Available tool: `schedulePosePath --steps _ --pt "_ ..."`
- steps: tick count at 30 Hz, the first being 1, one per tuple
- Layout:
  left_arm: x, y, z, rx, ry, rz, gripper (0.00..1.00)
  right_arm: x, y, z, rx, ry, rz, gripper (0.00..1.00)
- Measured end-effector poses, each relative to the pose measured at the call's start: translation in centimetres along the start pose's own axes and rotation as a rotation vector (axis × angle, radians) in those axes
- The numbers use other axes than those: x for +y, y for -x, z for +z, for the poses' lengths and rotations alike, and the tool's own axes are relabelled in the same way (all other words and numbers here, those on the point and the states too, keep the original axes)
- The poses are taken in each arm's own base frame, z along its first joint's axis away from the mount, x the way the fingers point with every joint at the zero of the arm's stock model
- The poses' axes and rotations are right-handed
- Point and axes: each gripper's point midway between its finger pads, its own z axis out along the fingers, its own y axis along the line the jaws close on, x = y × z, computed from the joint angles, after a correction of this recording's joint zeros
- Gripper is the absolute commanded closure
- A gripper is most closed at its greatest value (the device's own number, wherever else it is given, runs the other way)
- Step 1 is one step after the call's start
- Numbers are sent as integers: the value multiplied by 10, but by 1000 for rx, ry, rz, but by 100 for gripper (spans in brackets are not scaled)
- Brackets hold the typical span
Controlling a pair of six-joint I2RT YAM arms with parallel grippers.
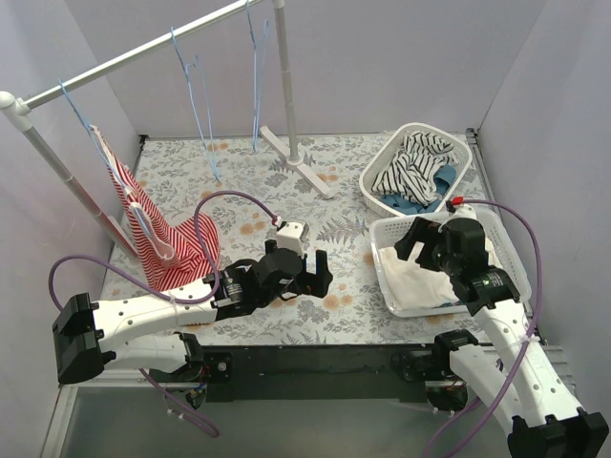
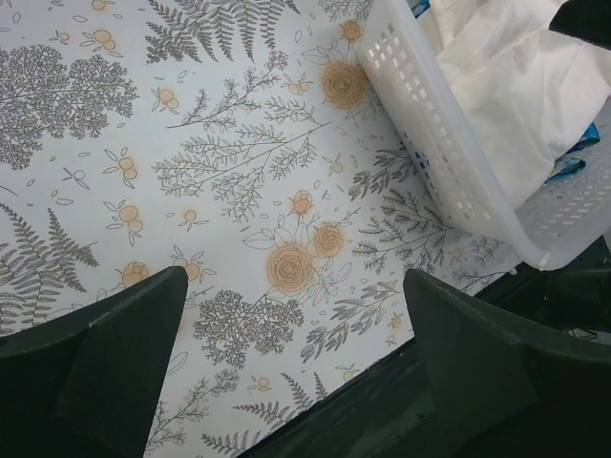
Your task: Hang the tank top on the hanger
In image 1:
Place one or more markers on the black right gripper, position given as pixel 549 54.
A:
pixel 421 245

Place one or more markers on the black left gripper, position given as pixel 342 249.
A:
pixel 312 280

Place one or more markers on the black white striped tank top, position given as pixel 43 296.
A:
pixel 412 167

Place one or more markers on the blue wire hanger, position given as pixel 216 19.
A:
pixel 259 51
pixel 206 136

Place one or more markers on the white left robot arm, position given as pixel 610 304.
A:
pixel 142 332

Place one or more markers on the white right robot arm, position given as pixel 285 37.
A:
pixel 538 412

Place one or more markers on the red white striped tank top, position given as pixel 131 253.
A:
pixel 196 249

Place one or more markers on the blue hanger with red top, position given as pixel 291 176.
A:
pixel 147 243

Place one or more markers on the white garment in basket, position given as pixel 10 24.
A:
pixel 412 288

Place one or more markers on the blue garment in basket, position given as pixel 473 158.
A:
pixel 443 179

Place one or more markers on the floral pattern table mat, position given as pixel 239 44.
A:
pixel 177 178

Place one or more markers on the white rectangular laundry basket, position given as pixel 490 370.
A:
pixel 385 233

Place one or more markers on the white perforated laundry basket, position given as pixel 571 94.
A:
pixel 383 158

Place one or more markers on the white clothes rack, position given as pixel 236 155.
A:
pixel 16 111

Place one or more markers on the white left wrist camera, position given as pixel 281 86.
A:
pixel 292 236

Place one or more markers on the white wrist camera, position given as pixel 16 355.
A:
pixel 292 236
pixel 458 208

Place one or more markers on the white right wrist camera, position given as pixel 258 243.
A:
pixel 458 208

